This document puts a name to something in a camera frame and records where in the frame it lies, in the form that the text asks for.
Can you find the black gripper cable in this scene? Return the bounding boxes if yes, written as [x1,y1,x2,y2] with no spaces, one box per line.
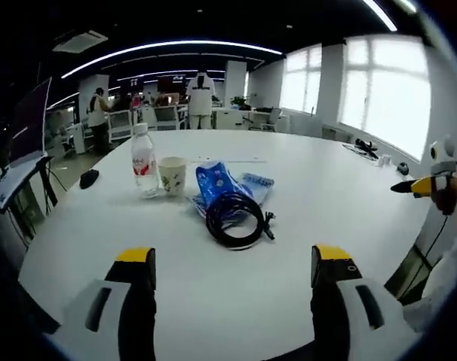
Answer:
[418,212,450,266]

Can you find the black tripod legs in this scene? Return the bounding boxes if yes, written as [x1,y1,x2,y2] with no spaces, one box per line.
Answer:
[39,160,68,216]

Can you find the green potted plant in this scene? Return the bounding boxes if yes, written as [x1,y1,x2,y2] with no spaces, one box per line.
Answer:
[230,96,253,111]

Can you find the person's right hand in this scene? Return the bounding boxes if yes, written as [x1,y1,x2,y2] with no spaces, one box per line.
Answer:
[433,176,457,217]

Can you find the white mesh office chair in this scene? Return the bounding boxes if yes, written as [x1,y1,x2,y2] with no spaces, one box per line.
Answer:
[261,108,283,133]

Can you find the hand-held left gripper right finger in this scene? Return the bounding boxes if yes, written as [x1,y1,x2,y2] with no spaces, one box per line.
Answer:
[310,244,413,361]

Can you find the large bright window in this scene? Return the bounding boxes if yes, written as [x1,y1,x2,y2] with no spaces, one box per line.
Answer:
[337,35,431,163]

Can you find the black device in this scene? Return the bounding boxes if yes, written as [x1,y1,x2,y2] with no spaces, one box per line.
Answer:
[353,138,380,160]

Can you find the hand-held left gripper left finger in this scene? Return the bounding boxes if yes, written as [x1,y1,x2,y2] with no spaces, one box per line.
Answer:
[61,247,158,361]

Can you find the black computer mouse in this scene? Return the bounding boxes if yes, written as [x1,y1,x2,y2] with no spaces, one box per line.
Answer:
[79,169,101,190]

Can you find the floral paper cup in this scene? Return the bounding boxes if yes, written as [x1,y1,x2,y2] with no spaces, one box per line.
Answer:
[158,156,187,198]

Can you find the long ceiling light strip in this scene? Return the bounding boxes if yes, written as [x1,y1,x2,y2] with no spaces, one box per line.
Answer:
[61,39,284,80]

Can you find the blue-lid wet wipes pack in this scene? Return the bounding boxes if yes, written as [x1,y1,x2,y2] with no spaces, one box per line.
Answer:
[242,171,276,205]

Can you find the clear water bottle red label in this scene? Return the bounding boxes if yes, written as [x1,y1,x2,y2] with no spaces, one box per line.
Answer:
[131,123,160,200]

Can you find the white table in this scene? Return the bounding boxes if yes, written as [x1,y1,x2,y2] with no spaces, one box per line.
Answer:
[17,129,440,361]

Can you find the ceiling air conditioner vent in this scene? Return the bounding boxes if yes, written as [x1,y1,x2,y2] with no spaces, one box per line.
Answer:
[51,30,110,54]

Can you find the dark monitor screen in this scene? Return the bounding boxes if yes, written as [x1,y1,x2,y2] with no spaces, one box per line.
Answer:
[8,77,53,168]

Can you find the blue tissue pack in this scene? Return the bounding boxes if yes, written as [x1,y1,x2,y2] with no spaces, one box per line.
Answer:
[195,160,253,212]

